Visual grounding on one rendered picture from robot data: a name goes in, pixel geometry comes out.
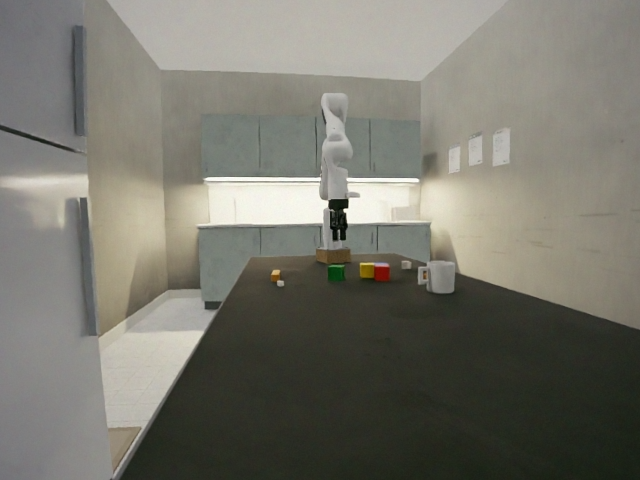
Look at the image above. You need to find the white mug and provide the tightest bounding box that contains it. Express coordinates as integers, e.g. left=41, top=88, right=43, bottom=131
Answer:
left=418, top=261, right=455, bottom=294

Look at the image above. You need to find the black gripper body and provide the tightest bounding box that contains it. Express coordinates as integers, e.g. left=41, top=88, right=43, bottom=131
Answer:
left=328, top=199, right=349, bottom=222

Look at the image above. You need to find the green cube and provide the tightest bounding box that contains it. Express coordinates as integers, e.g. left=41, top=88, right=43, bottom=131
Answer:
left=328, top=265, right=345, bottom=281

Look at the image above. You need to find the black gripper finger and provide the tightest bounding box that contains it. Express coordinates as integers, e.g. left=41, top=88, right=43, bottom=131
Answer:
left=329, top=211, right=344, bottom=242
left=339, top=212, right=348, bottom=240

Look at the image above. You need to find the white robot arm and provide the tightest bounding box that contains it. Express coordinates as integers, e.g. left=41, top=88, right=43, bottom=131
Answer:
left=319, top=93, right=361, bottom=249

